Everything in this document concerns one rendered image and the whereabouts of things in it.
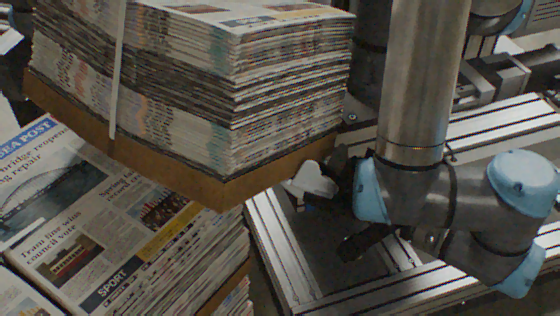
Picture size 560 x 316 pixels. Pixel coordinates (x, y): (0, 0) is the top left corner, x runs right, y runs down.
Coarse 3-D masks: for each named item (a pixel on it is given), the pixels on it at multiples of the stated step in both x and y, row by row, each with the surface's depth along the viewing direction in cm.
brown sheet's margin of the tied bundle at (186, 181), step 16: (320, 144) 82; (128, 160) 72; (144, 160) 70; (160, 160) 68; (288, 160) 75; (304, 160) 79; (320, 160) 84; (144, 176) 71; (160, 176) 69; (176, 176) 68; (192, 176) 66; (208, 176) 65; (240, 176) 66; (256, 176) 69; (272, 176) 73; (288, 176) 77; (192, 192) 67; (208, 192) 65; (224, 192) 64; (240, 192) 67; (256, 192) 71; (224, 208) 65
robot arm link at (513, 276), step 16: (448, 240) 68; (464, 240) 67; (448, 256) 69; (464, 256) 68; (480, 256) 66; (496, 256) 64; (512, 256) 64; (528, 256) 65; (544, 256) 65; (464, 272) 69; (480, 272) 67; (496, 272) 66; (512, 272) 65; (528, 272) 64; (496, 288) 67; (512, 288) 65; (528, 288) 65
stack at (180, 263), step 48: (0, 144) 86; (48, 144) 86; (0, 192) 79; (48, 192) 79; (96, 192) 79; (144, 192) 79; (0, 240) 73; (48, 240) 73; (96, 240) 72; (144, 240) 72; (192, 240) 75; (240, 240) 87; (0, 288) 68; (48, 288) 67; (96, 288) 67; (144, 288) 70; (192, 288) 80; (240, 288) 97
